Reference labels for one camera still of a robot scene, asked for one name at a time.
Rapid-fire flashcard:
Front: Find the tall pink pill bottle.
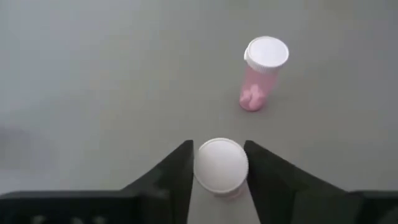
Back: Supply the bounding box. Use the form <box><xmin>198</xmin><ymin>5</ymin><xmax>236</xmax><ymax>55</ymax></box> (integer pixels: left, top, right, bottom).
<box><xmin>238</xmin><ymin>35</ymin><xmax>290</xmax><ymax>112</ymax></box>
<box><xmin>193</xmin><ymin>137</ymin><xmax>250</xmax><ymax>200</ymax></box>

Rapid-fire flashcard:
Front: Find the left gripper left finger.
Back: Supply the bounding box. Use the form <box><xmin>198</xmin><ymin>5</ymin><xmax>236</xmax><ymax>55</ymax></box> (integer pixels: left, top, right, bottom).
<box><xmin>123</xmin><ymin>139</ymin><xmax>195</xmax><ymax>224</ymax></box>

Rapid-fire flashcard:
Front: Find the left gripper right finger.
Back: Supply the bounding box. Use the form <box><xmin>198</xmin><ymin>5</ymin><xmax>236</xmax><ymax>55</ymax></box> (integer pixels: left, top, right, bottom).
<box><xmin>244</xmin><ymin>140</ymin><xmax>349</xmax><ymax>224</ymax></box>

